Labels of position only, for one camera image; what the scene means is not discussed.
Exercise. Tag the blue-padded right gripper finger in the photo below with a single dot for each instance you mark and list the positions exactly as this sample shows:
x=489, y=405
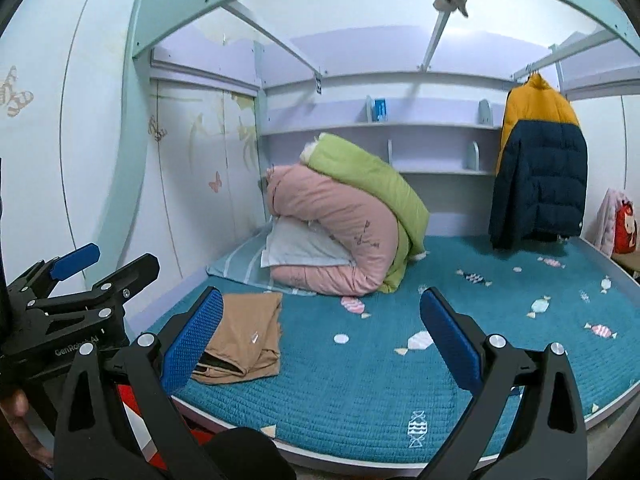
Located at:
x=74, y=262

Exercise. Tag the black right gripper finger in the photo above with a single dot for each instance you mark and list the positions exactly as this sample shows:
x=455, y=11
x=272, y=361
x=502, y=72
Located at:
x=547, y=438
x=93, y=438
x=126, y=282

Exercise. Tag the tan brown jacket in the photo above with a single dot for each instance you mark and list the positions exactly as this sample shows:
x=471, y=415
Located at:
x=246, y=343

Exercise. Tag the person's left hand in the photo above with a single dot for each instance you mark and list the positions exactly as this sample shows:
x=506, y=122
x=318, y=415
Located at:
x=14, y=408

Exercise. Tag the red and white object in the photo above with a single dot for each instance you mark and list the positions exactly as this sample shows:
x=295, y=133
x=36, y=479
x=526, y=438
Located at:
x=142, y=434

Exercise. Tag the striped teal pillow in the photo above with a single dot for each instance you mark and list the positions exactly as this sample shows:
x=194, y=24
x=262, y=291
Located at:
x=242, y=265

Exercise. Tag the light grey pillow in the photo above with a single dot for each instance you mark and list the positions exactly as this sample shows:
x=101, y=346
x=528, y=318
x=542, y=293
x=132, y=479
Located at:
x=293, y=242

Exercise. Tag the teal candy-pattern bed cover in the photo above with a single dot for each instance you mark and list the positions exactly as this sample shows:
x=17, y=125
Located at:
x=349, y=385

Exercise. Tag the pink hanging garment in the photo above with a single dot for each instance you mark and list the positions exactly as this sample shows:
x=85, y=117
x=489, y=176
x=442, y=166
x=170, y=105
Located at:
x=604, y=233

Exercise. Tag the pink quilt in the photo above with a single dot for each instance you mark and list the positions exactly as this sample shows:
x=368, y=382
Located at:
x=359, y=221

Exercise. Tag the red cartoon backpack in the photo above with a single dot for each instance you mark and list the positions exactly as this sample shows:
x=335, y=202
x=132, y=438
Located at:
x=626, y=229

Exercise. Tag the navy and yellow puffer jacket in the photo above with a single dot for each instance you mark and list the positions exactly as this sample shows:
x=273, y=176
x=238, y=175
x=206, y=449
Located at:
x=542, y=169

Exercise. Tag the green quilt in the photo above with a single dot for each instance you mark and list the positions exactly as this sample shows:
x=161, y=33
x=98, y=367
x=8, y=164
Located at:
x=347, y=163

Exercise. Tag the small blue box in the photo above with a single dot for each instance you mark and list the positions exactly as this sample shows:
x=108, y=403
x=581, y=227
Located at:
x=379, y=110

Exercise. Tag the mint green bunk bed frame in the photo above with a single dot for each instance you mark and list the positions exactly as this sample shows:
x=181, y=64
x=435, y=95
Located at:
x=150, y=22

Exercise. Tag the lilac wall shelf unit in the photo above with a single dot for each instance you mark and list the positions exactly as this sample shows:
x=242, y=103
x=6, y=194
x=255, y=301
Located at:
x=444, y=101

